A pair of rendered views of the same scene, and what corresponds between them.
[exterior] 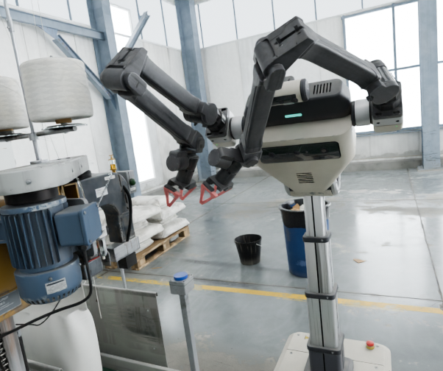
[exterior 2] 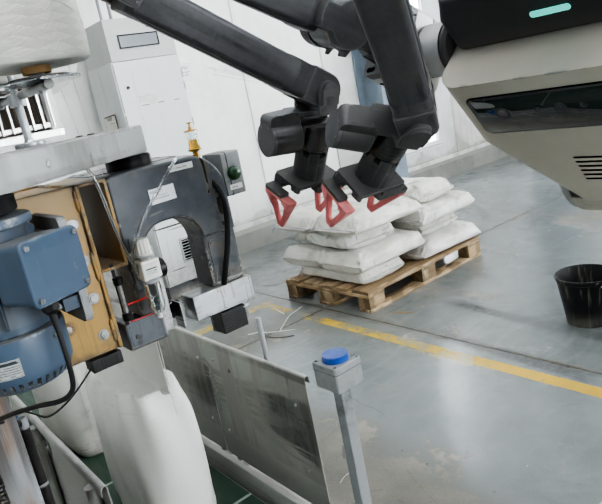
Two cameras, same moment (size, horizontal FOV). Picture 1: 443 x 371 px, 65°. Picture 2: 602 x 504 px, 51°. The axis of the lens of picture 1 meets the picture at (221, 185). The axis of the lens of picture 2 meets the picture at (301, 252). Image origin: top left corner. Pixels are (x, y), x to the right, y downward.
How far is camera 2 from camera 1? 44 cm
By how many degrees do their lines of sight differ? 27
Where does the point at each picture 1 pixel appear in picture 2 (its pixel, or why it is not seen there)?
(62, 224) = not seen: outside the picture
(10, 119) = not seen: outside the picture
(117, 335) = (259, 433)
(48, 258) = not seen: outside the picture
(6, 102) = not seen: outside the picture
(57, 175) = not seen: outside the picture
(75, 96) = (28, 21)
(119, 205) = (204, 217)
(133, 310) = (276, 399)
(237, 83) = not seen: outside the picture
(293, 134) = (546, 60)
